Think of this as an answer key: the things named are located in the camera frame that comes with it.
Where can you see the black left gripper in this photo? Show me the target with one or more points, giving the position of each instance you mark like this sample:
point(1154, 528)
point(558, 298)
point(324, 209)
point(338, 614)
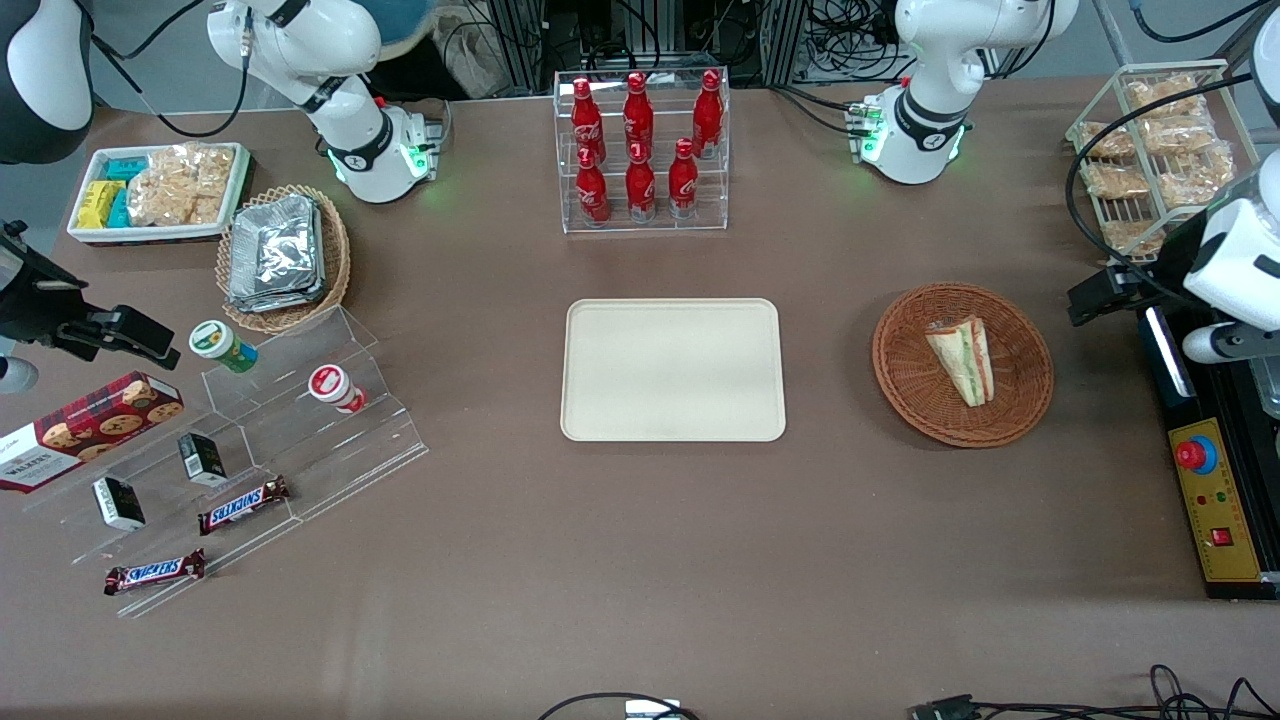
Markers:
point(1143, 283)

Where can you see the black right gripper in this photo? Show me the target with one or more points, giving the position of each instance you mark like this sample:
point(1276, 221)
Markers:
point(30, 305)

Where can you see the triangular sandwich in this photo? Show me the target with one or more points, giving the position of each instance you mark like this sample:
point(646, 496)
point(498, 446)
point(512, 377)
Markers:
point(962, 362)

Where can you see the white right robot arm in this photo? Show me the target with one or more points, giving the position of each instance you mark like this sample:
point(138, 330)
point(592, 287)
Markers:
point(350, 150)

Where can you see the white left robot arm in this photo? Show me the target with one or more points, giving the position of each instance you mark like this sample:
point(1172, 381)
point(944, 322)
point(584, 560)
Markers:
point(925, 130)

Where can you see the dark brown round wicker basket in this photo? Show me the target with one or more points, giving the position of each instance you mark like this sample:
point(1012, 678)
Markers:
point(920, 400)

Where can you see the light tan wicker basket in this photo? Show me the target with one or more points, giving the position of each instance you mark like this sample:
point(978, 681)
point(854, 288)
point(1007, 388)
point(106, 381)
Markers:
point(335, 270)

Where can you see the cream plastic serving tray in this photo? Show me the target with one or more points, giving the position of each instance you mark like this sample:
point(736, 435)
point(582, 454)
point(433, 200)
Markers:
point(670, 370)

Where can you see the wrapped bread pack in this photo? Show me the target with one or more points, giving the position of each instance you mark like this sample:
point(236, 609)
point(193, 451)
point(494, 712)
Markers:
point(1130, 236)
point(1105, 141)
point(1195, 180)
point(1180, 134)
point(1116, 181)
point(1165, 93)

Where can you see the red tartan cookie box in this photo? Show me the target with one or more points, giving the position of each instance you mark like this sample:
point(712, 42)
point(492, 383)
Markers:
point(90, 430)

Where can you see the green yoghurt cup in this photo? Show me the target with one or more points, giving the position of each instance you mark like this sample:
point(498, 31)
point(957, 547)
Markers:
point(222, 346)

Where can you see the white rectangular dish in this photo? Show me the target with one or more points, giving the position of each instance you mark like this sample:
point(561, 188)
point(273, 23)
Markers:
point(150, 233)

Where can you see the teal snack pack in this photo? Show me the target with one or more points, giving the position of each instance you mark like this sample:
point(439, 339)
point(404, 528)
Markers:
point(125, 168)
point(119, 210)

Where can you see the yellow snack pack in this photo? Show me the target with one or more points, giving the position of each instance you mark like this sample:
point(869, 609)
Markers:
point(98, 203)

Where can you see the small black box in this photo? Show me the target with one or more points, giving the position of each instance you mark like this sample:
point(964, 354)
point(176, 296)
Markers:
point(118, 503)
point(203, 460)

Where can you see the silver foil pack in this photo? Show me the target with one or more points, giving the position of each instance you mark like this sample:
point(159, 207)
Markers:
point(275, 245)
point(270, 300)

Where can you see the clear bag of crackers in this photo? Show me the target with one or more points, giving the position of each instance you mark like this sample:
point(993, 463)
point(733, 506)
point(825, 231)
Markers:
point(180, 185)

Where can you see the clear acrylic step stand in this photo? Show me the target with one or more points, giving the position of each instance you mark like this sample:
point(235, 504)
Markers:
point(150, 540)
point(340, 460)

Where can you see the brown snickers bar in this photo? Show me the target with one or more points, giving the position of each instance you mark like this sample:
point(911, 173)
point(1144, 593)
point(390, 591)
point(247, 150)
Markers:
point(153, 572)
point(243, 506)

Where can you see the red yoghurt cup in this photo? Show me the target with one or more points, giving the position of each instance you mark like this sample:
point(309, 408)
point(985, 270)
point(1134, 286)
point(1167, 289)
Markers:
point(335, 387)

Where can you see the black machine with yellow panel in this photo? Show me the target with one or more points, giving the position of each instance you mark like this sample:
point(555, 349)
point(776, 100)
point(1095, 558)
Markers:
point(1215, 500)

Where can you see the red cola bottle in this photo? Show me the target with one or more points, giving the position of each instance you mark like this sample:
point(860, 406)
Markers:
point(640, 186)
point(592, 190)
point(637, 112)
point(683, 182)
point(583, 118)
point(708, 112)

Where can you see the clear acrylic bottle rack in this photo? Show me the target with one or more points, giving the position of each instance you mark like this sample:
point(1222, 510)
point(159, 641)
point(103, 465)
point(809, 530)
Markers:
point(650, 225)

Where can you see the beige cloth bag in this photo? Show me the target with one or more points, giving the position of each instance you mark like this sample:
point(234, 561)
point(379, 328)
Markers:
point(480, 55)

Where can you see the small white grey device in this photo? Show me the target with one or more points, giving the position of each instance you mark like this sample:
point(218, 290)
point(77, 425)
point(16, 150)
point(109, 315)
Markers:
point(652, 710)

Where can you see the aluminium equipment frame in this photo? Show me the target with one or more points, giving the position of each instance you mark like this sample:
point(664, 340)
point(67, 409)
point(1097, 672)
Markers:
point(520, 40)

